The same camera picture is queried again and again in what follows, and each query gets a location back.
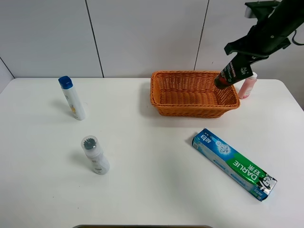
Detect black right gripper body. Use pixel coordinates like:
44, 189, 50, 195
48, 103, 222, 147
245, 0, 304, 58

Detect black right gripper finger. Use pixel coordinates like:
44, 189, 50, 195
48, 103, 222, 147
249, 56, 269, 65
224, 36, 252, 55

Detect orange wicker basket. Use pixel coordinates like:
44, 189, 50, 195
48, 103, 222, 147
150, 71, 240, 118

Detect Darlie toothpaste box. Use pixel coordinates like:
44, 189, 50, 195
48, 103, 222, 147
192, 128, 277, 201

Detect pink bottle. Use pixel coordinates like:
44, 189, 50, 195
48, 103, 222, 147
238, 72, 257, 99

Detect white bottle blue cap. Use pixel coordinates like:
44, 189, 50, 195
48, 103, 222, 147
58, 76, 86, 121

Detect white bottle clear cap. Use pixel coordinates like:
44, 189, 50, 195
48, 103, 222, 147
81, 135, 110, 175

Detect black cable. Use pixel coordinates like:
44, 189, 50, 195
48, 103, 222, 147
290, 29, 304, 46

